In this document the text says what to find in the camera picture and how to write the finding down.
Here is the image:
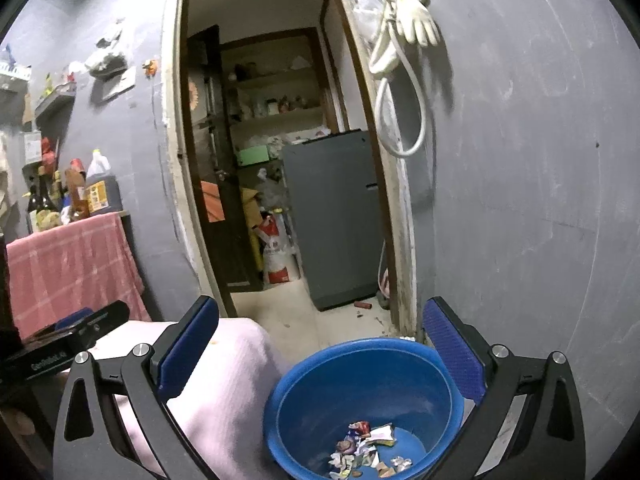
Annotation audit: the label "dark glass bottle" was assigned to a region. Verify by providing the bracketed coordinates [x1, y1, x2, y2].
[27, 174, 57, 232]

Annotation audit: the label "pink checked towel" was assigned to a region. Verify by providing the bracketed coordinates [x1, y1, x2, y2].
[6, 212, 152, 342]

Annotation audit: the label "orange sauce bottle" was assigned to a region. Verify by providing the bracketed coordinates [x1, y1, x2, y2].
[64, 166, 92, 222]

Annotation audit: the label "green box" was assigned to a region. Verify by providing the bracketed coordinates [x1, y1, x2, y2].
[237, 145, 271, 166]

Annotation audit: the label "large oil jug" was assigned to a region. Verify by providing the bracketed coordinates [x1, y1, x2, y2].
[85, 149, 124, 219]

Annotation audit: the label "wall socket plate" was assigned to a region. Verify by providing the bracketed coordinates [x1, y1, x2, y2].
[101, 66, 137, 104]

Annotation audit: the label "white wall rack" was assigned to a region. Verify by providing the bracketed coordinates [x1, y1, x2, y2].
[34, 82, 77, 117]

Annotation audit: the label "wooden door frame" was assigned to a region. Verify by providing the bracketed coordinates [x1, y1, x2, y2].
[160, 0, 426, 338]

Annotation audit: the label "white hose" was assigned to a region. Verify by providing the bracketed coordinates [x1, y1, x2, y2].
[368, 0, 429, 159]

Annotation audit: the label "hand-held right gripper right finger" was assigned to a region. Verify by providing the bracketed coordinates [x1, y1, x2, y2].
[422, 296, 588, 480]

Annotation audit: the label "dark wooden door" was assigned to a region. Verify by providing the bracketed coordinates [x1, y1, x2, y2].
[181, 25, 264, 294]

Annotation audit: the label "hanging plastic bag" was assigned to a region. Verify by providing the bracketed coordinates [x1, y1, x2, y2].
[84, 20, 129, 79]

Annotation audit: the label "cream rubber gloves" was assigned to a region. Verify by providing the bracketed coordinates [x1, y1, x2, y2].
[387, 0, 442, 47]

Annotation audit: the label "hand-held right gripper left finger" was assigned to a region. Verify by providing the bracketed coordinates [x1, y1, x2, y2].
[52, 296, 221, 480]

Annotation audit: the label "storage shelf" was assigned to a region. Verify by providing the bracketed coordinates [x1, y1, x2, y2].
[222, 52, 333, 136]

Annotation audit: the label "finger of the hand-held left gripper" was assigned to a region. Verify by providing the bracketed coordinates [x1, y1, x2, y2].
[30, 307, 94, 337]
[65, 300, 131, 347]

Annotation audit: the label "red and white sack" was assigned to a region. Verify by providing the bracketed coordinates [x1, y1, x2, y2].
[256, 212, 302, 286]

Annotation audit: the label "light pink table cloth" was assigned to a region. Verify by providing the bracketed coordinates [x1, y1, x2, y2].
[89, 316, 287, 480]

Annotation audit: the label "pile of mixed scraps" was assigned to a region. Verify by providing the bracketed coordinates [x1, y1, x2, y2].
[327, 420, 416, 479]

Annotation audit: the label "blue plastic basin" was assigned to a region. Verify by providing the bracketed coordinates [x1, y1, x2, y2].
[263, 338, 467, 480]

